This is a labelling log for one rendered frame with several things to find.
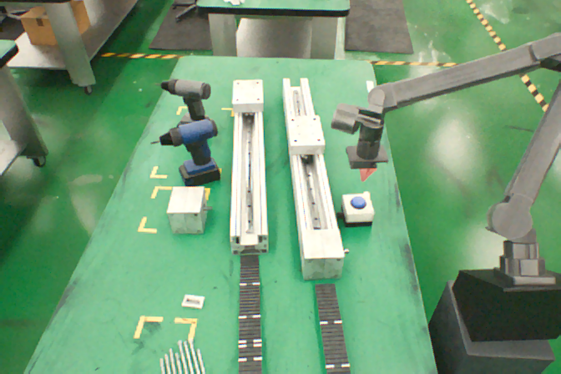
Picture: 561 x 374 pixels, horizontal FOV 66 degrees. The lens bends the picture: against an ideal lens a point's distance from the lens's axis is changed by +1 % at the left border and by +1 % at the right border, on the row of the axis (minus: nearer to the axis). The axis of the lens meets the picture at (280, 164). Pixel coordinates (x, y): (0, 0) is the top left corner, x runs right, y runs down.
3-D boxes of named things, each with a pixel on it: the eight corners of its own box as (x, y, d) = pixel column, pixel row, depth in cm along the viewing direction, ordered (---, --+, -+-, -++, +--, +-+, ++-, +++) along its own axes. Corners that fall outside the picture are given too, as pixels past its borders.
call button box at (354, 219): (371, 226, 126) (375, 212, 122) (339, 228, 126) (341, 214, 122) (366, 206, 132) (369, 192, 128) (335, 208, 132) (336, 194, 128)
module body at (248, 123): (268, 253, 119) (267, 234, 113) (232, 255, 119) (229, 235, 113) (260, 97, 179) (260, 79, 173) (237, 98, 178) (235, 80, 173)
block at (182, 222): (211, 234, 124) (208, 211, 118) (172, 234, 124) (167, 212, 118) (215, 208, 132) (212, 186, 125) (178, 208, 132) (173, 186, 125)
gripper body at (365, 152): (345, 151, 116) (348, 128, 111) (382, 149, 116) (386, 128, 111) (349, 167, 111) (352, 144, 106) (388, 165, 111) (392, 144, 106)
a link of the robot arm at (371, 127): (381, 126, 102) (387, 114, 106) (354, 118, 104) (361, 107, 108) (376, 149, 107) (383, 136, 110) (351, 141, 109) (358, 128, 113)
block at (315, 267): (350, 277, 113) (354, 255, 107) (303, 280, 113) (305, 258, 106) (344, 250, 120) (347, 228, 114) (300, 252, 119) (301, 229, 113)
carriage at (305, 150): (323, 160, 140) (325, 144, 135) (290, 161, 139) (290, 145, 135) (317, 130, 152) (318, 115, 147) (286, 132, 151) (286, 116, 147)
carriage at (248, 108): (263, 118, 158) (263, 102, 153) (234, 118, 157) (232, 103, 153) (262, 94, 170) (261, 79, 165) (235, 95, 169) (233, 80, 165)
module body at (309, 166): (336, 250, 120) (338, 230, 114) (300, 252, 119) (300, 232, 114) (306, 96, 179) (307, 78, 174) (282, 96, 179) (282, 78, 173)
